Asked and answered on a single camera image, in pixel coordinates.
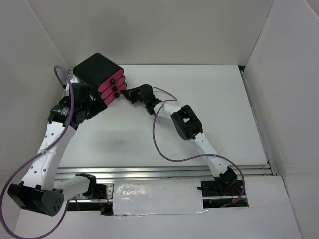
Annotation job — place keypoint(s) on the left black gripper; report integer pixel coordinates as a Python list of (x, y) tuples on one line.
[(97, 105)]

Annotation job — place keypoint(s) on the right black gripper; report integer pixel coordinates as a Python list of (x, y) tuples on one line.
[(131, 93)]

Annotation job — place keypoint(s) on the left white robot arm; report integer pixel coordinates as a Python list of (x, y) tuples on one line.
[(37, 190)]

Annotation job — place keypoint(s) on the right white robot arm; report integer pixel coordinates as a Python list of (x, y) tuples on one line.
[(189, 128)]

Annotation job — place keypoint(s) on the black drawer organizer box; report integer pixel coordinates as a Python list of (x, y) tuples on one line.
[(95, 69)]

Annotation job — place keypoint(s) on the white taped cover plate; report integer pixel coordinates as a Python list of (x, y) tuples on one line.
[(157, 197)]

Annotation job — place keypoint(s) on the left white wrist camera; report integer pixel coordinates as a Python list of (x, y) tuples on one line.
[(71, 81)]

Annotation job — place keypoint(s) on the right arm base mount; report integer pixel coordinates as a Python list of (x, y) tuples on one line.
[(213, 197)]

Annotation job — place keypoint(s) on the right side aluminium rail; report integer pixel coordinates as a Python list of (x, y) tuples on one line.
[(266, 148)]

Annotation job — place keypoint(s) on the aluminium rail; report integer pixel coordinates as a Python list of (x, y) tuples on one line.
[(266, 148), (138, 173)]

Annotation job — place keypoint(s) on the aluminium front rail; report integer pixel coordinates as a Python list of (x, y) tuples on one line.
[(138, 173)]

